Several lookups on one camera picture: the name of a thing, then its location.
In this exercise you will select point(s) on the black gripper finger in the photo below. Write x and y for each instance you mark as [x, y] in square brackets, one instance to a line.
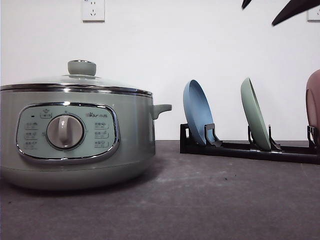
[295, 7]
[245, 3]

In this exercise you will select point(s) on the green plate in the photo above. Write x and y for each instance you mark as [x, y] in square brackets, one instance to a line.
[254, 116]

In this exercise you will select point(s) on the glass lid with green knob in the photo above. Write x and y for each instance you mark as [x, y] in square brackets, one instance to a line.
[81, 74]

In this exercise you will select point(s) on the pink plate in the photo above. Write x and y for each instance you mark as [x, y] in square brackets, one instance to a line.
[312, 98]

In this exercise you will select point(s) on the blue plate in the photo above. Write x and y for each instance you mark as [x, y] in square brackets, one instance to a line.
[197, 111]

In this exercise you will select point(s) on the green electric steamer pot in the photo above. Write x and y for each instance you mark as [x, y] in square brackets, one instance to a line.
[76, 136]

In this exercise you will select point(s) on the black dish rack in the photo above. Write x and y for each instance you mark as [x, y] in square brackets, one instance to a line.
[213, 145]

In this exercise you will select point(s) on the white wall socket right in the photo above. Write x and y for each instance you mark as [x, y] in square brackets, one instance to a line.
[313, 15]

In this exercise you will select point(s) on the white wall socket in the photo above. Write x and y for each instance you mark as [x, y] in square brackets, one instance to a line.
[93, 11]
[313, 15]

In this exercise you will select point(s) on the white wall socket left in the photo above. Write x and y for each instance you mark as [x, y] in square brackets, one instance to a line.
[93, 11]

